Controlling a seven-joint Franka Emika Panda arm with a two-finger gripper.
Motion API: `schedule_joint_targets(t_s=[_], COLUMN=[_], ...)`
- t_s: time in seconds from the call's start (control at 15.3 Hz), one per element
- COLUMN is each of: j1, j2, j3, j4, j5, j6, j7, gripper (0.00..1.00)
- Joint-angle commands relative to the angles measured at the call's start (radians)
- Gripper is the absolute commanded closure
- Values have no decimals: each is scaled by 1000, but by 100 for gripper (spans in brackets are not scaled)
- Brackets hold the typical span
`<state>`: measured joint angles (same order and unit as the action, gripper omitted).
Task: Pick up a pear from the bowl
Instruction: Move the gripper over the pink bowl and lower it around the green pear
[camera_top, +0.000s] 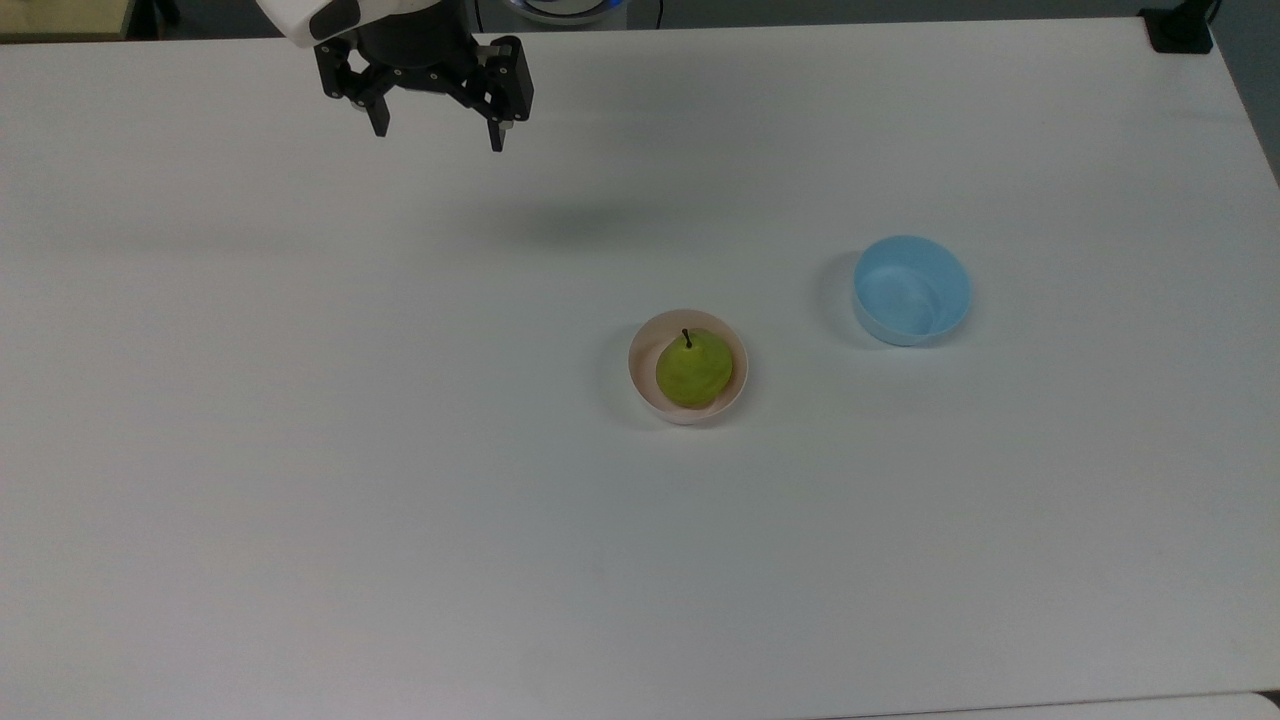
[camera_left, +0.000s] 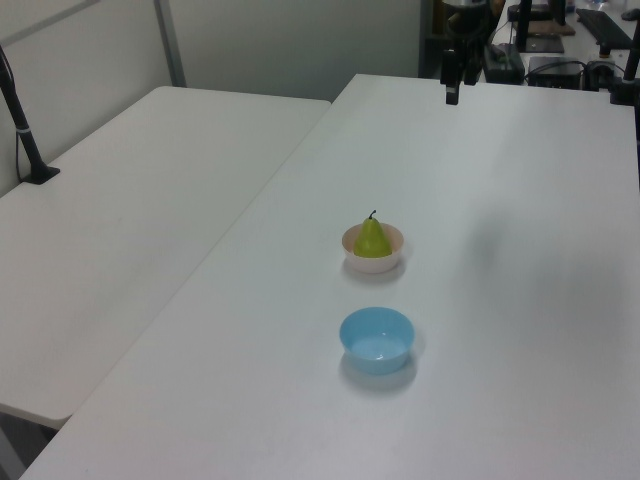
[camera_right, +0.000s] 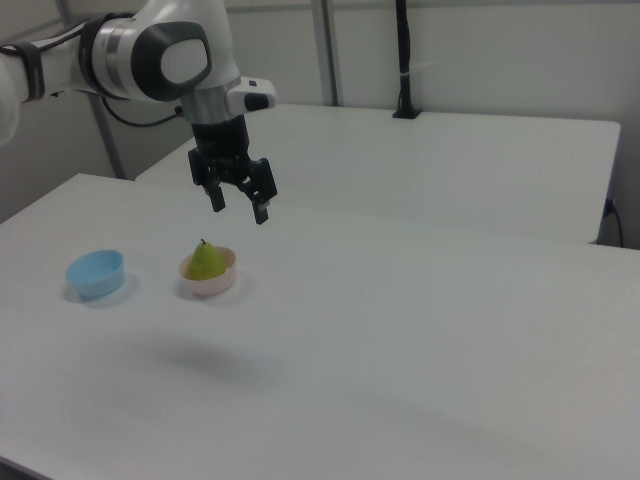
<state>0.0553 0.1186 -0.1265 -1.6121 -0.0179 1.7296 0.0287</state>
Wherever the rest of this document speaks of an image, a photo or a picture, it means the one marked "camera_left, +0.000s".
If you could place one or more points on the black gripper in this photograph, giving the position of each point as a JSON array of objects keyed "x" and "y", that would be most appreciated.
[{"x": 467, "y": 22}]

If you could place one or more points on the green pear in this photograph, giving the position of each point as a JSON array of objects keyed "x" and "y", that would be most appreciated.
[{"x": 371, "y": 240}]

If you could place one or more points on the pink bowl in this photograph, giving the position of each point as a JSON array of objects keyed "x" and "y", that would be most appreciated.
[{"x": 372, "y": 262}]

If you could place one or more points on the blue bowl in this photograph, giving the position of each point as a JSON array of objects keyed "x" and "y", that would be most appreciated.
[{"x": 377, "y": 342}]

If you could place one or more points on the black monitor stand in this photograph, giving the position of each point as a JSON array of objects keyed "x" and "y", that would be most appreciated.
[{"x": 542, "y": 45}]

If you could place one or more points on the black electronics box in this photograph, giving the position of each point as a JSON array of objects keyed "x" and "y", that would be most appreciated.
[{"x": 555, "y": 70}]

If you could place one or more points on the black keyboard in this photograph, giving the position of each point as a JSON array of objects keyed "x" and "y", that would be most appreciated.
[{"x": 602, "y": 27}]

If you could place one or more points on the black clamp stand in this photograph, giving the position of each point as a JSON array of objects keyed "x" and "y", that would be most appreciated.
[{"x": 625, "y": 80}]

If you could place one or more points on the white side table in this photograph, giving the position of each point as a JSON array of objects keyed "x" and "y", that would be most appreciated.
[{"x": 125, "y": 215}]

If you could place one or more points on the grey metal partition post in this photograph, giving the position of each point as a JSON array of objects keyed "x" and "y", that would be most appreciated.
[{"x": 170, "y": 40}]

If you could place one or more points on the black camera stand pole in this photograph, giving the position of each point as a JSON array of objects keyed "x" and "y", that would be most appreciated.
[{"x": 22, "y": 135}]

